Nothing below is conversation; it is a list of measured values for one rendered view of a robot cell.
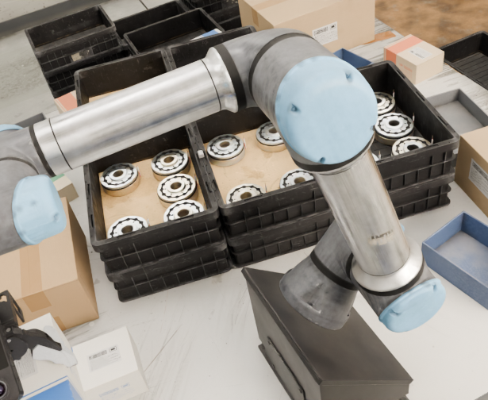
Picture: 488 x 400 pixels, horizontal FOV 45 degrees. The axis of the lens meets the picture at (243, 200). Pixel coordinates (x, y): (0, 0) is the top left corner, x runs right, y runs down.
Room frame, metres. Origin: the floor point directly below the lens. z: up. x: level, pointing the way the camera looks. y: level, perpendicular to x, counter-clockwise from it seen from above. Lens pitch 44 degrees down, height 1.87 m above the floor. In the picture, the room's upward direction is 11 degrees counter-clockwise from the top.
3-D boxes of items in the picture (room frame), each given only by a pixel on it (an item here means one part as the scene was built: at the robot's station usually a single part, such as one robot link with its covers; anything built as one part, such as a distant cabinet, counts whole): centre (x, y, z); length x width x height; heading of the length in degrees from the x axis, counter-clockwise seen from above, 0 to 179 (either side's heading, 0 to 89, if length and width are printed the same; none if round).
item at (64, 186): (1.46, 0.58, 0.73); 0.24 x 0.06 x 0.06; 32
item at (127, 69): (1.54, 0.28, 0.87); 0.40 x 0.30 x 0.11; 7
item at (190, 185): (1.15, 0.16, 0.86); 0.10 x 0.10 x 0.01
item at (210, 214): (1.14, 0.23, 0.92); 0.40 x 0.30 x 0.02; 7
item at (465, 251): (0.84, -0.51, 0.74); 0.20 x 0.15 x 0.07; 29
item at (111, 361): (0.72, 0.40, 0.74); 0.20 x 0.12 x 0.09; 103
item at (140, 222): (1.03, 0.29, 0.86); 0.10 x 0.10 x 0.01
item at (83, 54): (2.76, 0.67, 0.37); 0.40 x 0.30 x 0.45; 108
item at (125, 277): (1.14, 0.23, 0.76); 0.40 x 0.30 x 0.12; 7
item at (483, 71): (2.13, -1.16, 0.26); 0.40 x 0.30 x 0.23; 18
